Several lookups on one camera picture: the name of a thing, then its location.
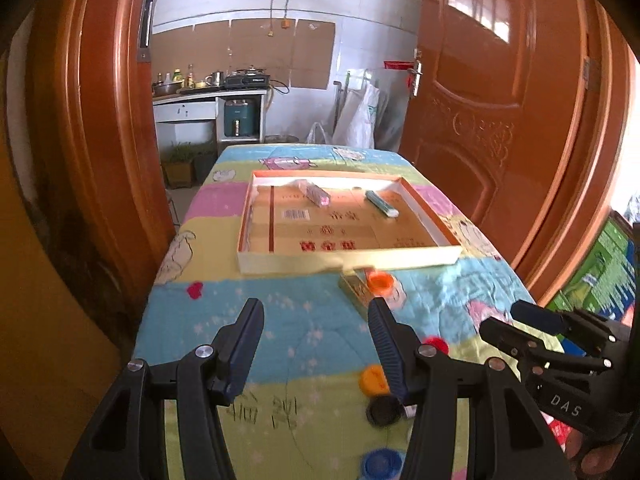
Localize black bottle cap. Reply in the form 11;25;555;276
366;395;405;427

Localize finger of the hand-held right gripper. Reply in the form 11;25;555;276
511;300;633;361
479;316;613;371

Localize rectangular printed metal lighter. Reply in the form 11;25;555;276
338;272;375;322

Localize shallow orange-rimmed cardboard tray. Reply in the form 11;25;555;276
236;170;463;276

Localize metal door handle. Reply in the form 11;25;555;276
407;52;424;98

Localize black gas stove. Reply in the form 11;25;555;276
225;71;272;90

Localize metal lock strike plate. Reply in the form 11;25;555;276
136;0;153;64

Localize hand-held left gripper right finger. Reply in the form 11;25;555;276
367;296;576;480

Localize blue bottle cap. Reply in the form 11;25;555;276
361;449;407;480

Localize teal floral lighter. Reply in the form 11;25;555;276
365;190;401;218

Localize green printed carton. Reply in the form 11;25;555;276
545;212;640;361

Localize cardboard sheets on wall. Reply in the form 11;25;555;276
152;17;337;90

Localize brown wooden door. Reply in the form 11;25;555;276
397;0;591;273

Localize pink silver lighter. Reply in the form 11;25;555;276
292;180;332;207

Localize potted green plant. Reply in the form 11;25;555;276
162;142;196;189
193;142;219;184

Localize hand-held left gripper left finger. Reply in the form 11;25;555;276
62;298;266;480

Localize person's right hand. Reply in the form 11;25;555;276
567;435;631;480

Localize orange bottle cap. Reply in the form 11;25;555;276
359;365;391;396

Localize brown wooden door frame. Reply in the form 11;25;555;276
20;0;638;341

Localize white kitchen counter cabinet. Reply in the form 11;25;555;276
152;87;271;147

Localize large white sack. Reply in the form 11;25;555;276
332;82;382;149

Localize green air fryer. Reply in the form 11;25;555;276
223;100;257;137

